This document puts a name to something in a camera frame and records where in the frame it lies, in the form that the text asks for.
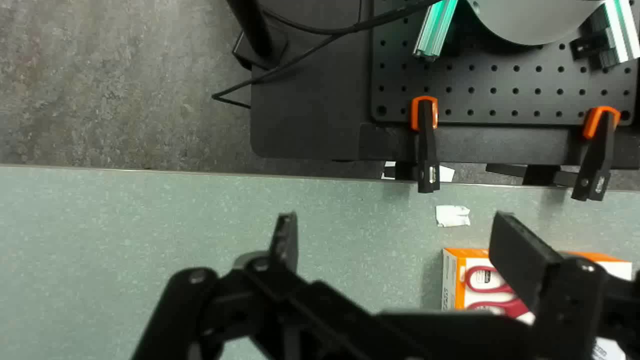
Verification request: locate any right orange black clamp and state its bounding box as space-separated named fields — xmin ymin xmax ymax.
xmin=572 ymin=106 xmax=621 ymax=201

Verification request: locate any left teal aluminium bracket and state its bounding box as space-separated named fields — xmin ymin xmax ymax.
xmin=412 ymin=0 xmax=457 ymax=60

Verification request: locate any orange black clamp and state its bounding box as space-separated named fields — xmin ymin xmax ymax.
xmin=410 ymin=96 xmax=440 ymax=194
xmin=572 ymin=106 xmax=621 ymax=201

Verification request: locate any white tape scrap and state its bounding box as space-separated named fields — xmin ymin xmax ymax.
xmin=436 ymin=206 xmax=470 ymax=228

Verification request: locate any teal aluminium bracket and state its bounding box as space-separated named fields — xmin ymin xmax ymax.
xmin=412 ymin=0 xmax=457 ymax=60
xmin=604 ymin=0 xmax=640 ymax=64

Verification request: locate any orange scissors package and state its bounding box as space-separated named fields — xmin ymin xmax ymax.
xmin=440 ymin=245 xmax=636 ymax=326

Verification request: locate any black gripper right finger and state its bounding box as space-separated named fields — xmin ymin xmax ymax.
xmin=379 ymin=211 xmax=640 ymax=360

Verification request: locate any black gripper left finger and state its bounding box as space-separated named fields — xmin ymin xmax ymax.
xmin=131 ymin=211 xmax=373 ymax=360

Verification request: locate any right teal aluminium bracket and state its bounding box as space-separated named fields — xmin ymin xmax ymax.
xmin=604 ymin=0 xmax=640 ymax=64

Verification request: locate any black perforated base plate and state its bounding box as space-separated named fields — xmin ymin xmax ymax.
xmin=250 ymin=6 xmax=638 ymax=168

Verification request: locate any left orange black clamp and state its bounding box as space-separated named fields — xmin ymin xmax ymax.
xmin=410 ymin=96 xmax=440 ymax=194

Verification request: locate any grey round robot base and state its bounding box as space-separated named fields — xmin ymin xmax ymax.
xmin=465 ymin=0 xmax=604 ymax=45

